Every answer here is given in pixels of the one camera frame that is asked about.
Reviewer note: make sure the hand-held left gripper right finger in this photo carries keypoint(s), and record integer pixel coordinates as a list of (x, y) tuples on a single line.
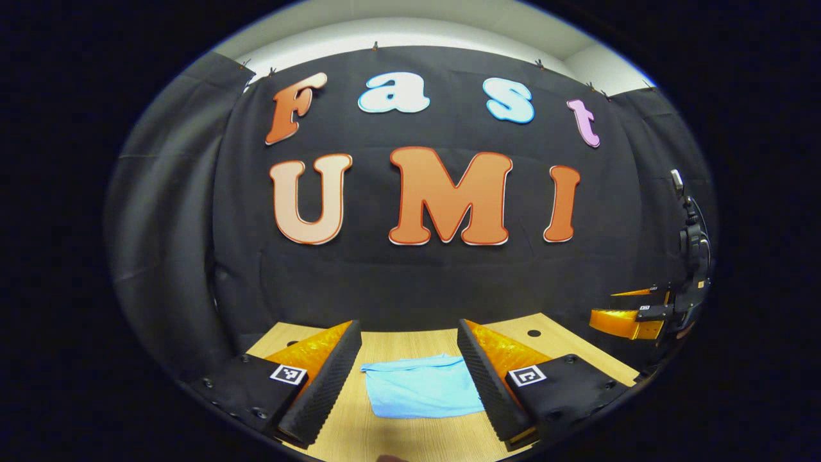
[(490, 385)]

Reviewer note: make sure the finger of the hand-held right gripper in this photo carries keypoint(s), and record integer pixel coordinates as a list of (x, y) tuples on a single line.
[(651, 294), (632, 323)]

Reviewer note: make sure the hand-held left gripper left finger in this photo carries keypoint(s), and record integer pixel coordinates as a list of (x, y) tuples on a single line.
[(330, 385)]

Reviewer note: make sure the light blue T-shirt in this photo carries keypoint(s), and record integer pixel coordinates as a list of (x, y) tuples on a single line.
[(423, 388)]

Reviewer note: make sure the black backdrop cloth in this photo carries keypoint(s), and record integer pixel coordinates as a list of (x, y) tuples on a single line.
[(397, 276)]

